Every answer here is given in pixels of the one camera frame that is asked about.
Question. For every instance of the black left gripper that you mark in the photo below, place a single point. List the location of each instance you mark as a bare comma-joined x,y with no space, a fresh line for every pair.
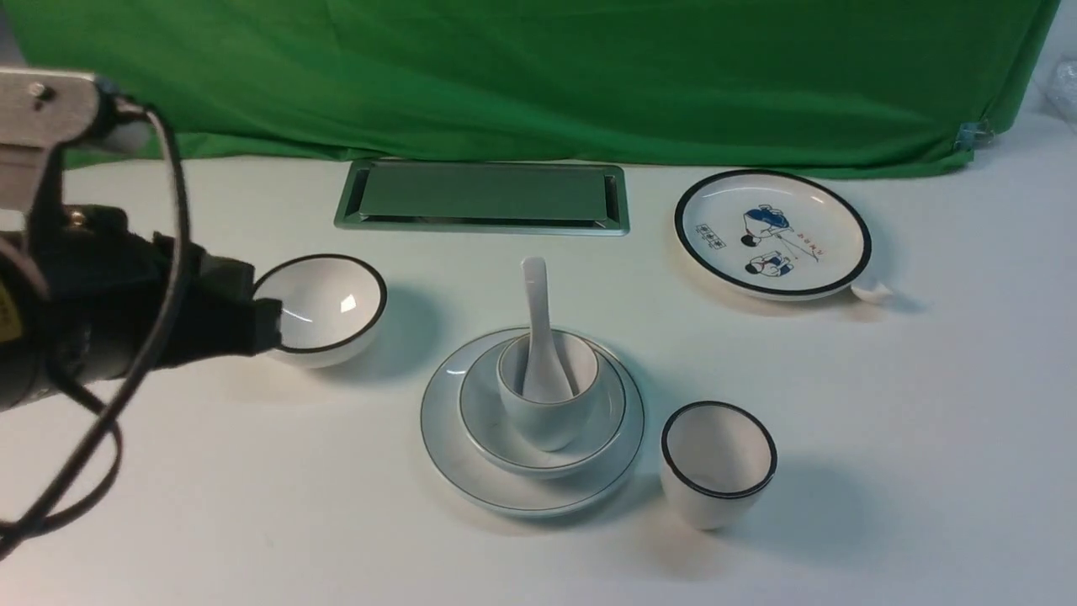
219,315

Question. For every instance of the pale blue shallow bowl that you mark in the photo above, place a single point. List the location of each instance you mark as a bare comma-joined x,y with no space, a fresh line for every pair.
487,425

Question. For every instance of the white ceramic spoon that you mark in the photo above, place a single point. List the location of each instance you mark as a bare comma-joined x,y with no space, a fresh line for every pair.
545,380

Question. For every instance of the pale blue cup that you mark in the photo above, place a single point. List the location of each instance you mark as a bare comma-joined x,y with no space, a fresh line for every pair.
550,427

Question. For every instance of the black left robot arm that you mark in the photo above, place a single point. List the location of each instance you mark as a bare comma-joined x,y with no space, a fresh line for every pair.
87,302

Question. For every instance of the white bowl black rim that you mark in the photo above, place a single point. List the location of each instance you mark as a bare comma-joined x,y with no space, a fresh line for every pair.
332,306

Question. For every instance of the pale blue large plate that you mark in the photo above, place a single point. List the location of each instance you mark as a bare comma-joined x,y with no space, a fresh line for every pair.
457,460

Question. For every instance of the white cup black rim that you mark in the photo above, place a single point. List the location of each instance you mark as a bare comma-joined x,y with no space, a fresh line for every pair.
716,460

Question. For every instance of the illustrated plate black rim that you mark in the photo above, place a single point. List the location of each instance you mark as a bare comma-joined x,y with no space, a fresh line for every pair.
773,236

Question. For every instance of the green backdrop cloth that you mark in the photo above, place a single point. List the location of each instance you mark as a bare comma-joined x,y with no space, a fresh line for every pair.
831,89

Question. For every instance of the metal backdrop clip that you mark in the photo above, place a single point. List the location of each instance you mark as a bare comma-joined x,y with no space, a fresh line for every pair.
974,135

